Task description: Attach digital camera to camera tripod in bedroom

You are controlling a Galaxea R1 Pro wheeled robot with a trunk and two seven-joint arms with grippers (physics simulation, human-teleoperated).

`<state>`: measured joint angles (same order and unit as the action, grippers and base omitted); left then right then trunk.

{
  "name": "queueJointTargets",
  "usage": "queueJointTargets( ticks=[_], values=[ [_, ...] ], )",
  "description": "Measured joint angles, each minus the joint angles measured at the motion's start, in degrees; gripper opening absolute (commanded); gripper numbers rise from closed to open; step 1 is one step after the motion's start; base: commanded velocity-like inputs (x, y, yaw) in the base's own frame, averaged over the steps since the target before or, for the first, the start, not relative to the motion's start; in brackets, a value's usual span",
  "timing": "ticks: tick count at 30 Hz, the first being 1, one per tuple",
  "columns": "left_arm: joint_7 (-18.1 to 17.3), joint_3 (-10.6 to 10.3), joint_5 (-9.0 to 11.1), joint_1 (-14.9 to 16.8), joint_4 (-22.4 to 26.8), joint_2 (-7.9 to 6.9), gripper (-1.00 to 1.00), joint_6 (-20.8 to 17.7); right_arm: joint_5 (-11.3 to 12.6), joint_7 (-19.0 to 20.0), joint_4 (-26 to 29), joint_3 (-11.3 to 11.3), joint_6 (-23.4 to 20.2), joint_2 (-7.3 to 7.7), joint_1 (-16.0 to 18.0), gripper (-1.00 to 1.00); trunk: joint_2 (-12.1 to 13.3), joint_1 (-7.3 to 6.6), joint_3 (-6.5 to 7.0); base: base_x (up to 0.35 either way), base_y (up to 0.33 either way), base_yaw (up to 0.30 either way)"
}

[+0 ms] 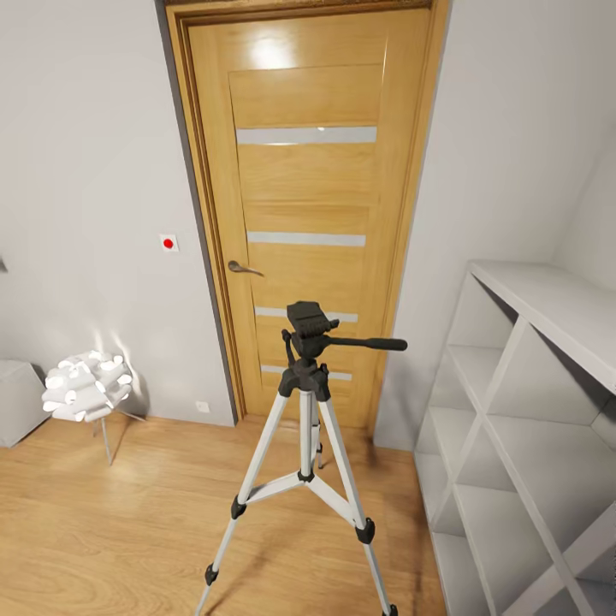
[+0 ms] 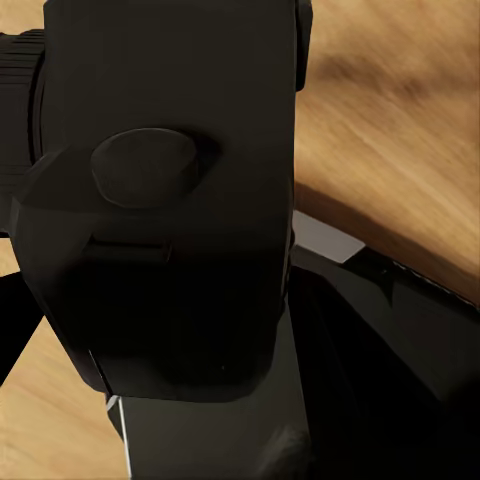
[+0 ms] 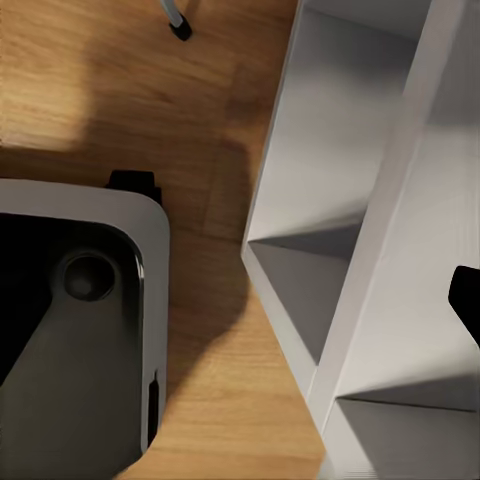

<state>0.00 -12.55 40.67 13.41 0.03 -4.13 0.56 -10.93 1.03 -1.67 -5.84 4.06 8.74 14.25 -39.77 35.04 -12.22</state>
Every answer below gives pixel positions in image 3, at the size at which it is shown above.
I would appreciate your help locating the bookcase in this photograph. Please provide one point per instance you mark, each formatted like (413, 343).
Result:
(366, 201)

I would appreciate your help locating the camera tripod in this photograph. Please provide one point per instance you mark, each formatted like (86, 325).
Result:
(179, 24)

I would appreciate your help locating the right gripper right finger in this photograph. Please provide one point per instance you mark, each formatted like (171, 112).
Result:
(464, 296)

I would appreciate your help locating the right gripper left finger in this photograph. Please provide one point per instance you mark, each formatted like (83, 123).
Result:
(25, 297)

